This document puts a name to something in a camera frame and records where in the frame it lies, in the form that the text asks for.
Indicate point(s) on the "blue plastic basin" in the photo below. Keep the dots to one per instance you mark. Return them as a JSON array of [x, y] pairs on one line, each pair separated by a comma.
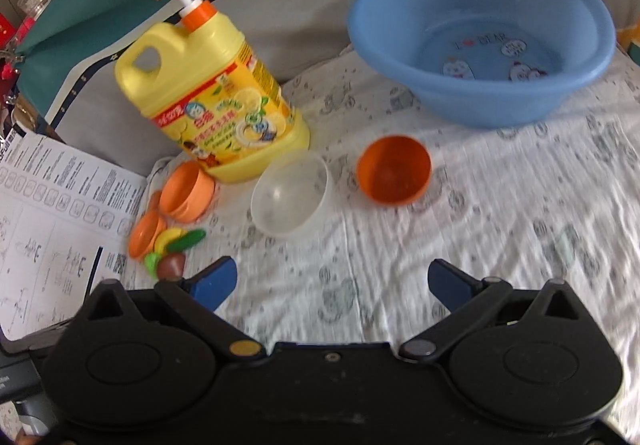
[[450, 95]]

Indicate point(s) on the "white printed instruction sheet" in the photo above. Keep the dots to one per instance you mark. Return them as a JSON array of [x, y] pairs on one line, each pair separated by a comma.
[[50, 225]]

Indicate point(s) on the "white printed blanket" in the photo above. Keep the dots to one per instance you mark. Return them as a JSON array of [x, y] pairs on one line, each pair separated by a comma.
[[500, 250]]

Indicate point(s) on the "yellow toy food slice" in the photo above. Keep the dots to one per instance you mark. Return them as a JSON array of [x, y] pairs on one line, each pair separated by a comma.
[[167, 239]]

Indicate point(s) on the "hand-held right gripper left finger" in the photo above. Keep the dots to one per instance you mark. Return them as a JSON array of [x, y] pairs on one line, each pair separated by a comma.
[[215, 282]]

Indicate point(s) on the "light green toy food piece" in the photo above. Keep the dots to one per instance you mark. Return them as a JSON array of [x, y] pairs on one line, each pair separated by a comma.
[[151, 262]]

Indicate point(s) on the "yellow detergent pump bottle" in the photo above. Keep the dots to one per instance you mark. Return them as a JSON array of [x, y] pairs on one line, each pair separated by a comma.
[[210, 100]]

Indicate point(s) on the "red box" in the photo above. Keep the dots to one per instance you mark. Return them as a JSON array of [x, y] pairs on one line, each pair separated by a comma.
[[5, 30]]

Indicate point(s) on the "small clear plastic bowl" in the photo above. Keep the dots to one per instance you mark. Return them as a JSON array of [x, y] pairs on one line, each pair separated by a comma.
[[290, 205]]

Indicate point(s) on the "dark green toy cucumber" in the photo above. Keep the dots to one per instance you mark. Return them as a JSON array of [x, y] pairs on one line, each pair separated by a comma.
[[192, 238]]

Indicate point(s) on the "small orange bowl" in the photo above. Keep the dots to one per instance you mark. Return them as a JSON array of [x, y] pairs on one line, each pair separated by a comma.
[[395, 175]]

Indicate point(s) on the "orange toy pot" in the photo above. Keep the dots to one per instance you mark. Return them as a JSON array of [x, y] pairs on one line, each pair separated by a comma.
[[185, 195]]

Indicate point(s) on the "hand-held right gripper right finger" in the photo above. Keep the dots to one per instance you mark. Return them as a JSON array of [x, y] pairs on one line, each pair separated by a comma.
[[450, 285]]

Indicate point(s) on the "pink plastic item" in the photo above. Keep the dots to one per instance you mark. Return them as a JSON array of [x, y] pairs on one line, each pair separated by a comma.
[[26, 27]]

